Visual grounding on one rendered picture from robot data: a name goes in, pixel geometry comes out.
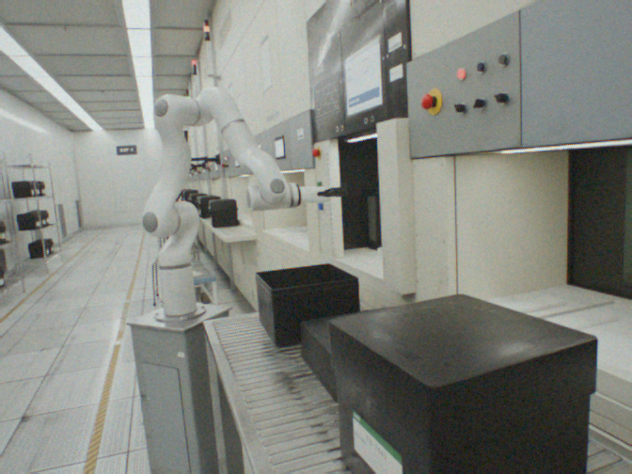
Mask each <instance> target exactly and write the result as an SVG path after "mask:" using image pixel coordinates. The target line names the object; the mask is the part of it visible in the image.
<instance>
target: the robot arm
mask: <svg viewBox="0 0 632 474"><path fill-rule="evenodd" d="M152 118H153V122H154V125H155V127H156V129H157V132H158V134H159V135H160V138H161V141H162V148H163V152H162V163H161V172H160V176H159V179H158V182H157V184H156V186H155V188H154V190H153V192H152V193H151V195H150V199H148V201H147V203H146V205H145V208H144V210H143V214H142V225H143V228H144V231H145V232H147V234H148V235H151V236H153V237H166V236H169V239H167V241H166V243H165V245H164V247H163V248H162V249H161V250H160V252H159V254H158V266H159V275H160V283H161V292H162V301H163V304H162V306H163V309H162V310H160V311H158V312H156V313H155V314H154V319H155V320H157V321H160V322H177V321H185V320H190V319H193V318H196V317H198V316H201V315H203V314H204V313H205V312H206V308H205V307H203V305H199V304H196V297H195V287H194V279H193V268H192V258H191V248H192V245H193V242H194V240H195V238H196V235H197V232H198V225H199V217H198V211H197V209H196V207H195V206H194V205H193V204H191V203H189V202H184V201H179V202H176V200H177V197H178V195H179V193H180V192H181V190H182V189H183V187H184V186H185V185H186V183H187V181H188V178H189V173H190V166H191V158H192V153H191V148H190V146H189V144H188V143H187V141H186V139H185V137H184V134H183V126H189V127H199V126H204V125H207V124H209V123H210V122H211V121H212V120H213V121H215V122H216V124H217V126H218V128H219V130H220V132H221V134H222V135H223V138H224V139H225V141H226V143H227V145H228V147H229V150H230V151H231V154H232V156H234V158H235V160H236V161H237V163H238V164H239V165H240V166H242V167H248V168H250V169H251V171H252V172H253V174H254V175H255V176H256V178H257V180H258V181H259V183H260V184H256V186H248V187H247V189H246V202H247V207H248V209H250V211H251V212H255V211H267V210H277V209H290V208H296V207H298V206H300V204H301V203H317V202H328V201H329V199H328V197H346V196H347V188H346V187H342V188H341V187H335V188H330V189H328V188H327V187H299V184H298V183H295V182H286V181H285V179H284V177H283V174H282V173H281V171H280V168H278V166H277V164H276V162H275V161H274V159H273V158H272V157H271V156H270V154H269V153H267V152H266V151H264V150H260V148H259V147H258V145H257V143H256V141H255V138H254V136H253V134H252V133H251V131H250V129H249V127H248V125H246V123H245V119H244V117H243V116H242V114H241V112H240V110H239V108H238V106H237V103H236V102H235V100H234V99H233V97H232V96H231V94H230V93H229V92H227V91H226V90H225V89H223V88H221V87H208V88H205V89H203V90H202V91H201V92H200V95H199V97H197V98H190V97H185V96H181V95H174V94H166V96H163V97H161V98H160V99H158V101H156V102H155V103H154V106H153V108H152Z"/></svg>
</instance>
